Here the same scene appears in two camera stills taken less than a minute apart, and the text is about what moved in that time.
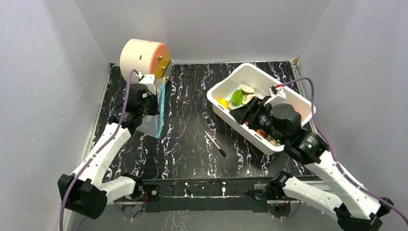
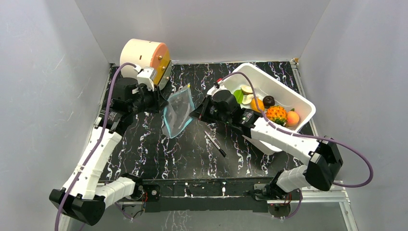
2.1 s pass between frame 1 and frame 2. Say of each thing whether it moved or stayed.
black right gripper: moved
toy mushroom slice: stayed
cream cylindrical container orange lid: stayed
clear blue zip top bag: moved
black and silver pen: stayed
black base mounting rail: stayed
